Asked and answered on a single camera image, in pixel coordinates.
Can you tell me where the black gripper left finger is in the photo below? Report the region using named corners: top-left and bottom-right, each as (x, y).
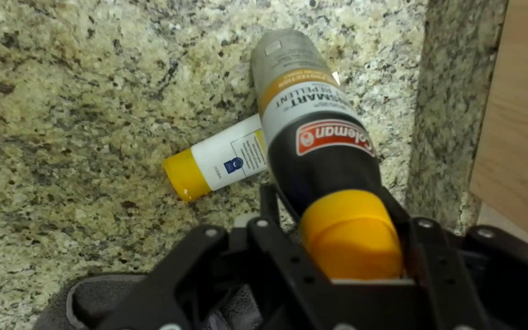
top-left (96, 182), bottom-right (340, 330)

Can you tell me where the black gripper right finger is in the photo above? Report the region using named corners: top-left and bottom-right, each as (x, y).
top-left (376, 185), bottom-right (528, 330)

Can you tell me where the orange cap spray can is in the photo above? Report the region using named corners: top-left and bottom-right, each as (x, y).
top-left (250, 28), bottom-right (407, 282)

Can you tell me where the yellow cap white squeeze tube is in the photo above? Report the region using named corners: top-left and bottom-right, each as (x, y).
top-left (162, 112), bottom-right (272, 204)

